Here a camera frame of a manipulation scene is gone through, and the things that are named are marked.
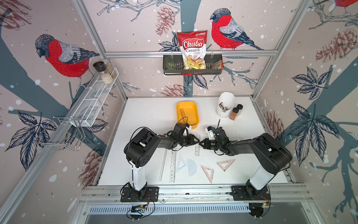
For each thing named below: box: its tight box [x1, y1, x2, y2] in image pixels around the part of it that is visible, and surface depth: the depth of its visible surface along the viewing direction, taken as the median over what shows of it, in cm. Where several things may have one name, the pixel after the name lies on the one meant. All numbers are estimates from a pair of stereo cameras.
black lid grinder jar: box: [92, 61, 107, 75], surface depth 81 cm
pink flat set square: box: [215, 158, 237, 172], surface depth 86 cm
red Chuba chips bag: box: [176, 30, 208, 70], surface depth 84 cm
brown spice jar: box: [228, 107, 240, 121], surface depth 103 cm
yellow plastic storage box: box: [176, 100, 200, 130], surface depth 113 cm
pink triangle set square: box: [199, 164, 214, 184], surface depth 83 cm
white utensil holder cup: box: [216, 91, 235, 118], surface depth 103 cm
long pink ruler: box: [179, 107, 187, 125], surface depth 112 cm
